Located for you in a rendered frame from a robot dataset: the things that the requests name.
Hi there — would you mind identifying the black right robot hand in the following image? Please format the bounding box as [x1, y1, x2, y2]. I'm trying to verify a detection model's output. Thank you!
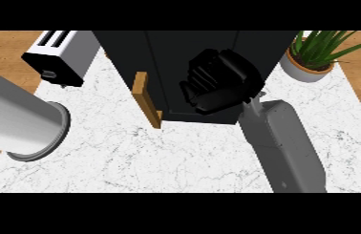
[178, 48, 265, 116]

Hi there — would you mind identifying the dark cabinet body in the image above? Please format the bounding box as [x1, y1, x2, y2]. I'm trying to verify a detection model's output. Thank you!
[91, 31, 300, 125]

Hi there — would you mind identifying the green plant in white pot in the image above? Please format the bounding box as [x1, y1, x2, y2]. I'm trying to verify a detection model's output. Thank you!
[278, 31, 361, 83]

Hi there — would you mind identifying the white and black toaster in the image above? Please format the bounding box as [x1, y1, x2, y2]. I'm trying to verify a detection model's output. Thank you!
[19, 31, 101, 88]

